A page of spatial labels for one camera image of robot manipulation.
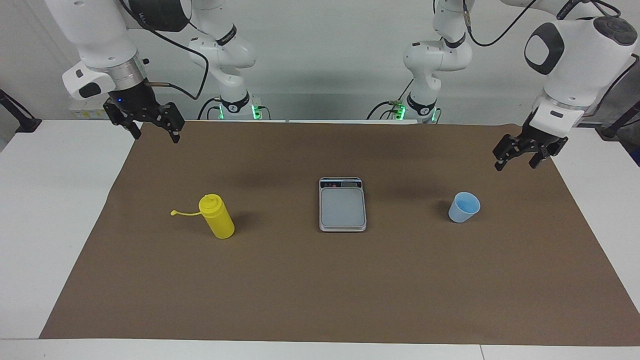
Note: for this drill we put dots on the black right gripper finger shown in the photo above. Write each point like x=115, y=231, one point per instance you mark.
x=120, y=116
x=172, y=117

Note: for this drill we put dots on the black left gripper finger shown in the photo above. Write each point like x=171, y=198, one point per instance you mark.
x=550, y=149
x=509, y=147

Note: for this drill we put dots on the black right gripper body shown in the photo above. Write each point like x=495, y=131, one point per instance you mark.
x=135, y=97

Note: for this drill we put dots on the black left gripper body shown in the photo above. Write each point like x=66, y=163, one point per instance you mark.
x=539, y=137

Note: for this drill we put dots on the light blue plastic cup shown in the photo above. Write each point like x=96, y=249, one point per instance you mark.
x=462, y=210

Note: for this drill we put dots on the yellow squeeze bottle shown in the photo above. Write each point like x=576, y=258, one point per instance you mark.
x=218, y=220

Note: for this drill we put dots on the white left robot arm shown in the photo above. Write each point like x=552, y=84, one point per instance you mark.
x=575, y=55

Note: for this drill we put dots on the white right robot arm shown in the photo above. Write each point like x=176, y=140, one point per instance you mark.
x=100, y=35

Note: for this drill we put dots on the silver digital kitchen scale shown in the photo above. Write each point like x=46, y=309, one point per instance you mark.
x=342, y=207

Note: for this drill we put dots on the black stand foot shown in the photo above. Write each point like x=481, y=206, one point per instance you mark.
x=25, y=123
x=612, y=131

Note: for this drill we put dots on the dark blue object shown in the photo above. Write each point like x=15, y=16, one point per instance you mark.
x=636, y=156

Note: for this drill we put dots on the brown table mat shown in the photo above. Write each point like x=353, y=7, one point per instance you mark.
x=320, y=290

